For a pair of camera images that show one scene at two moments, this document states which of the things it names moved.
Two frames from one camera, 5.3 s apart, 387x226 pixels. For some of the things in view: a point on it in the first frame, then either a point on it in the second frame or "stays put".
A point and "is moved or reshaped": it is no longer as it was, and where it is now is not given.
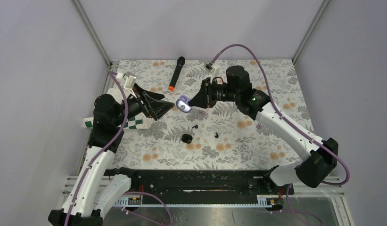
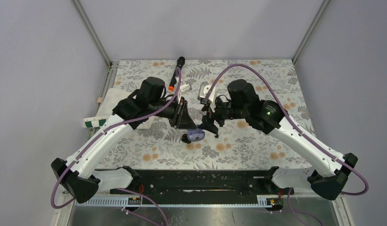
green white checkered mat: x=138 y=122 stays put
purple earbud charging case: x=182 y=104 is moved or reshaped
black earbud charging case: x=186 y=138 stays put
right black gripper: x=204 y=99 → x=209 y=119
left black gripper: x=152 y=104 → x=182 y=118
